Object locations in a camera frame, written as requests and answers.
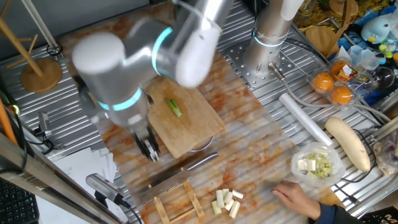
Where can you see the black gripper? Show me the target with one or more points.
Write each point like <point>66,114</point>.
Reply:
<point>144,137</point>

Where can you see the thin steel knife blade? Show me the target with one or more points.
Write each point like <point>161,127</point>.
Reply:
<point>202,161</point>

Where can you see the clear plastic bag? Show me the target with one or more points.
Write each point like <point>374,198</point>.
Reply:
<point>339,174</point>

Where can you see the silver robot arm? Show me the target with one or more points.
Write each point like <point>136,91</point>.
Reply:
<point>109,77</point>

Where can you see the person's right hand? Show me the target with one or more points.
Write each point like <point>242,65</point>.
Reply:
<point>297,197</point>

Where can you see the green scallion stalk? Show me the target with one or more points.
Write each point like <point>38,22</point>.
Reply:
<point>173,107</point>

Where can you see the wooden cutting board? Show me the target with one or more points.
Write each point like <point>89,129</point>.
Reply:
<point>192,124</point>

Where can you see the wooden knife rack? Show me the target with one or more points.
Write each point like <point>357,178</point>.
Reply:
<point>193,197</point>

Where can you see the white paper sheets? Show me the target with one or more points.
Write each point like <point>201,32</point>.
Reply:
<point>81,168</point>

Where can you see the orange marble pattern mat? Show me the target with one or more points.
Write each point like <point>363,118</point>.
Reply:
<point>248,149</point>

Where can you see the small grey webcam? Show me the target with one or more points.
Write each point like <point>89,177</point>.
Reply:
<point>44,121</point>

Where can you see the wooden mug tree stand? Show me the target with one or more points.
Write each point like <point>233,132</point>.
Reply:
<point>40,76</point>

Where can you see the black keyboard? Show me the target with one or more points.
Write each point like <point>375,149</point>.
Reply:
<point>17,205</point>

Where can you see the orange rod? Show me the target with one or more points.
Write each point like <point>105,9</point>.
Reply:
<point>6,124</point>

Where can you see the white plastic wrap roll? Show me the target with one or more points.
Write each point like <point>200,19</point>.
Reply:
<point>304,118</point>

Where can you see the white metal pole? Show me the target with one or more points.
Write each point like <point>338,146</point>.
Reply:
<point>40,25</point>

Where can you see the orange fruit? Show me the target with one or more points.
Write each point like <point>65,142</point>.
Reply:
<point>337,68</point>
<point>323,81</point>
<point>341,95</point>

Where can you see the white daikon radish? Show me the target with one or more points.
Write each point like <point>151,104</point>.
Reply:
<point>348,143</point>

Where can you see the round wooden board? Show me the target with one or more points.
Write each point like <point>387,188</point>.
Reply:
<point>320,39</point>

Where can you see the glass jar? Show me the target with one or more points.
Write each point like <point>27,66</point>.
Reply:
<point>306,7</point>

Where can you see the clear plastic clamshell box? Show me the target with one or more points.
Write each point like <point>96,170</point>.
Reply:
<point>357,93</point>

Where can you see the clear plastic measuring cup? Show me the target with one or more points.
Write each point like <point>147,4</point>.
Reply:
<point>367,59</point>

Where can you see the plastic bag with vegetables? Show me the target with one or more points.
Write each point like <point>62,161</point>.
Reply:
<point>387,155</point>

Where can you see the small wooden stand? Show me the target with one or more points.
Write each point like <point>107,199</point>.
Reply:
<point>342,6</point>

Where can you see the dark glass bowl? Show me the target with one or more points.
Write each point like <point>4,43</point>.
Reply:
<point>384,77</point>

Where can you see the blue plush toy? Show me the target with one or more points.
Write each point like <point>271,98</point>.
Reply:
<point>374,29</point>

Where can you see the green yellow toy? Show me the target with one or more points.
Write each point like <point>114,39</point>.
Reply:
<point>385,50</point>

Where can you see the silver depth camera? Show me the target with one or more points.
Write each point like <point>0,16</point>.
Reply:
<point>102,186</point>

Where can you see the wrist camera with grey bracket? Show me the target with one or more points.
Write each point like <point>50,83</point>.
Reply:
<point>85,99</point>

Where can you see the metal frame bar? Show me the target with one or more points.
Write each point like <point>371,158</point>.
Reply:
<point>37,177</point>

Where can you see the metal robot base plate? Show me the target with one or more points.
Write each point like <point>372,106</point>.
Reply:
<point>236,59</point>

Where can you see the aluminium profile rail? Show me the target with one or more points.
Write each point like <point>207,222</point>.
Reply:
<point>384,129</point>

